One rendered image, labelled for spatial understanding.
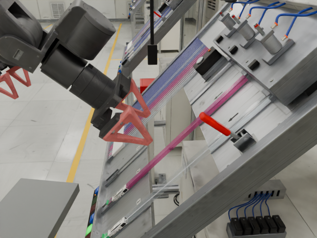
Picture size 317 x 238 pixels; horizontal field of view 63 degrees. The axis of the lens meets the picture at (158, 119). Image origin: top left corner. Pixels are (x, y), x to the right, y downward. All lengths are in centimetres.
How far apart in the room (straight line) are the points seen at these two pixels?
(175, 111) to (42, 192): 123
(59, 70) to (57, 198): 69
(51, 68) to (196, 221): 36
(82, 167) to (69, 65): 175
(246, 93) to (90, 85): 32
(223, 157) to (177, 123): 158
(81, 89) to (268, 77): 30
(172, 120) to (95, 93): 164
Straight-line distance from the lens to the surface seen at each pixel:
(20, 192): 112
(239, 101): 57
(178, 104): 198
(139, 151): 79
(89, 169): 210
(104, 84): 43
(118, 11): 920
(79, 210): 182
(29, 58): 41
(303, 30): 50
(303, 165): 124
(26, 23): 43
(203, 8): 178
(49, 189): 109
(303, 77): 46
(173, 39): 517
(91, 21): 39
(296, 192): 109
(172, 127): 207
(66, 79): 43
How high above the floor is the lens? 130
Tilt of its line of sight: 29 degrees down
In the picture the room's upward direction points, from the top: straight up
